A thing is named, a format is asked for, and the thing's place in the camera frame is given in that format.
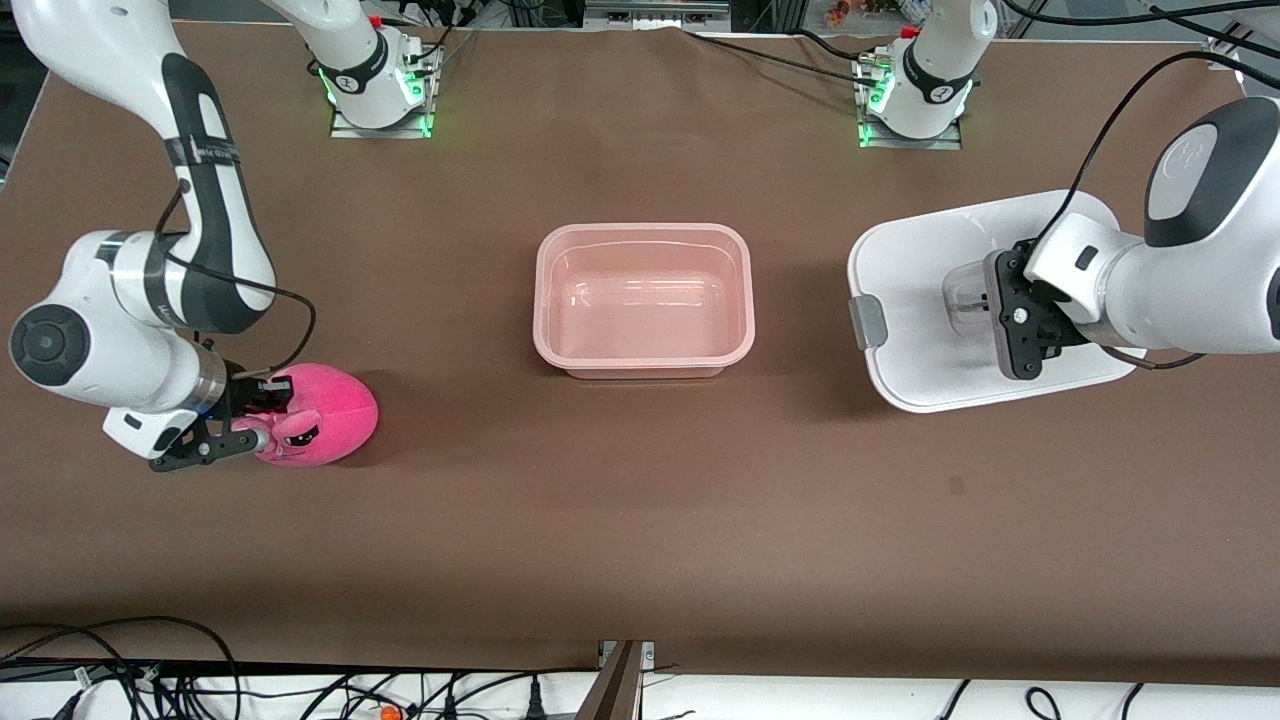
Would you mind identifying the aluminium corner bracket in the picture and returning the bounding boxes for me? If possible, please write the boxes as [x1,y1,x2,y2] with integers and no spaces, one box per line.
[1203,35,1253,73]

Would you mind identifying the aluminium profile post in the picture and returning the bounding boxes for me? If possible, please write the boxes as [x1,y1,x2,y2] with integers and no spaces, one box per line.
[575,640,657,720]

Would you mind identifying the pink plush toy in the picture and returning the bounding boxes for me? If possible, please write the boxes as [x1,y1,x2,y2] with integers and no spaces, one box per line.
[235,363,380,468]

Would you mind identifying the brown table cover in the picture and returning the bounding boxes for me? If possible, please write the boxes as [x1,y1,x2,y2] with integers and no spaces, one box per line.
[0,20,1280,691]

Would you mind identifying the translucent pink plastic box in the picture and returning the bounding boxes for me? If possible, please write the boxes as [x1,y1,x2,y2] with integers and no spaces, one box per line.
[533,222,756,380]

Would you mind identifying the white box lid grey latches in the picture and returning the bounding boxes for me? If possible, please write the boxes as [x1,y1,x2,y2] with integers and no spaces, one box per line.
[847,190,1152,415]

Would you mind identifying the long black table cable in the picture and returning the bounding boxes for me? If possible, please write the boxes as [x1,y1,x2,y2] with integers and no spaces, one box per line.
[684,28,883,91]

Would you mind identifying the short black table cable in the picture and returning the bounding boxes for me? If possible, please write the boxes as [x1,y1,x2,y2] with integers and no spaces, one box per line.
[788,27,873,65]

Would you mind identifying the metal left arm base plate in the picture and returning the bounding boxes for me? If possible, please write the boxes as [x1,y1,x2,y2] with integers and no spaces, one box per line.
[855,55,964,152]

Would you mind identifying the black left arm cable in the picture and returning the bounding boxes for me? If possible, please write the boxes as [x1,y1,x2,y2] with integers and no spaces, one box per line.
[1028,48,1280,251]

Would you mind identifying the black cable with plug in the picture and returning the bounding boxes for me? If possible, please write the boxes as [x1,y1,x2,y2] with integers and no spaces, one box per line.
[300,666,603,720]

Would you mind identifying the black base cable bundle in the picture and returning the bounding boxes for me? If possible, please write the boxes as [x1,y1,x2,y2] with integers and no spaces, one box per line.
[415,22,483,81]

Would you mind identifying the colourful background items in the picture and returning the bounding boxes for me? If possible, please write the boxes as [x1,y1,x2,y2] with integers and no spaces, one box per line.
[824,0,927,27]

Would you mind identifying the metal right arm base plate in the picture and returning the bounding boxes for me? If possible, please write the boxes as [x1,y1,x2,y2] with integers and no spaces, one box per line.
[329,45,442,140]

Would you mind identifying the black looped floor cable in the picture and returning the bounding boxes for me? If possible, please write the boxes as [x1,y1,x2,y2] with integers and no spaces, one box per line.
[0,614,244,720]

